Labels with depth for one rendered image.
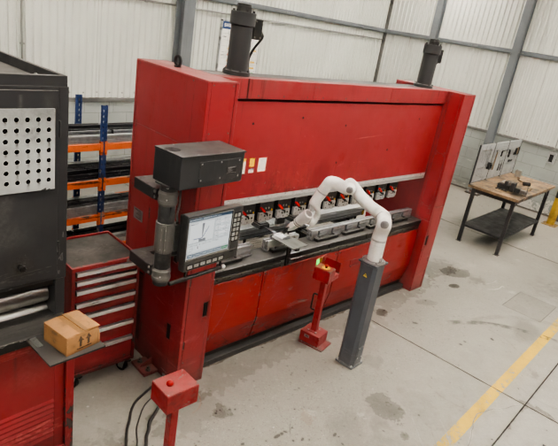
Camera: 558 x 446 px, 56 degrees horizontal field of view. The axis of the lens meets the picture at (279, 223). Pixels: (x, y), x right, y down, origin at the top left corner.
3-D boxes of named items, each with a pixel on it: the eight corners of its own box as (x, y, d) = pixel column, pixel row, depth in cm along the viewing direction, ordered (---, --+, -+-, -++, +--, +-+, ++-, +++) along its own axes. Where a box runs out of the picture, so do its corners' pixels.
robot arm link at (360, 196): (383, 232, 421) (382, 225, 436) (395, 222, 417) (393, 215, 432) (339, 188, 414) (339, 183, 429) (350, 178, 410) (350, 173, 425)
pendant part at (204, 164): (167, 296, 312) (181, 157, 282) (143, 279, 326) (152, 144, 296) (229, 274, 349) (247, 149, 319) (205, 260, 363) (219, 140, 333)
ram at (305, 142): (204, 211, 383) (217, 100, 355) (197, 207, 388) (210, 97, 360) (423, 177, 588) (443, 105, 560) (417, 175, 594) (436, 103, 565)
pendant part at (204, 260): (182, 273, 311) (189, 217, 298) (170, 265, 318) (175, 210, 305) (236, 257, 345) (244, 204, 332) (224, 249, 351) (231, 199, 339)
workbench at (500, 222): (499, 257, 774) (532, 158, 721) (452, 239, 818) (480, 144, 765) (538, 235, 905) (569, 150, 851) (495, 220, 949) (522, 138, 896)
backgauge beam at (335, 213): (189, 252, 423) (189, 240, 419) (179, 245, 432) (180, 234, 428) (363, 214, 580) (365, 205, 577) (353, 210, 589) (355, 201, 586)
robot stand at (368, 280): (362, 363, 472) (388, 262, 437) (351, 370, 459) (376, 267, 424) (346, 352, 483) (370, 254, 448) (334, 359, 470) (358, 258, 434)
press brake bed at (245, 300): (194, 372, 424) (205, 280, 394) (180, 357, 437) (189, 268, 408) (402, 288, 629) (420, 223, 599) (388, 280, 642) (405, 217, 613)
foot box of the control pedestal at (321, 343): (321, 352, 477) (323, 341, 473) (298, 341, 489) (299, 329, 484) (331, 343, 493) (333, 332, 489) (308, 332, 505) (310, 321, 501)
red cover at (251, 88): (219, 98, 353) (221, 76, 348) (210, 95, 359) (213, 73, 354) (445, 103, 558) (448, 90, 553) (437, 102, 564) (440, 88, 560)
